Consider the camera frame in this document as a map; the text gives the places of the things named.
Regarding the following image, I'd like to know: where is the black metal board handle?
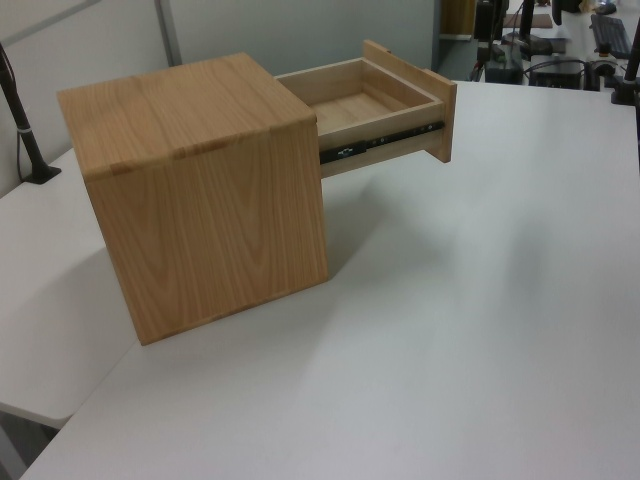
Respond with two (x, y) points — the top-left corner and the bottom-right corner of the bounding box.
(273, 39), (459, 179)

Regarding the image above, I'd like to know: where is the black metal drawer slide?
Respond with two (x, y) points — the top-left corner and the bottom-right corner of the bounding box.
(319, 119), (446, 166)

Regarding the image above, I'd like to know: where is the wooden cutting board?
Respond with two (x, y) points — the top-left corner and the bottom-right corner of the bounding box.
(56, 51), (330, 347)

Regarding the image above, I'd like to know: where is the black monitor stand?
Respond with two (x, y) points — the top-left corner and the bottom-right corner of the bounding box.
(503, 0), (553, 57)

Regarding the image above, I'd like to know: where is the grey office partition panel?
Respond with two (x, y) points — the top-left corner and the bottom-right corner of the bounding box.
(0, 0), (184, 166)

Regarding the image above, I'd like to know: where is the black computer keyboard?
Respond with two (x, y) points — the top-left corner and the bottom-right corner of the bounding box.
(589, 13), (634, 59)

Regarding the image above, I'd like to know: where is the blue grey partition wall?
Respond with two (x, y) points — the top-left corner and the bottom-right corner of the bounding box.
(438, 33), (477, 82)

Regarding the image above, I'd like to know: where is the black camera stand pole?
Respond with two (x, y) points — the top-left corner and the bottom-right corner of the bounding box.
(0, 41), (63, 184)

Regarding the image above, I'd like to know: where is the black camera stand clamp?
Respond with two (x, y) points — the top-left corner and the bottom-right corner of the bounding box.
(608, 0), (640, 107)

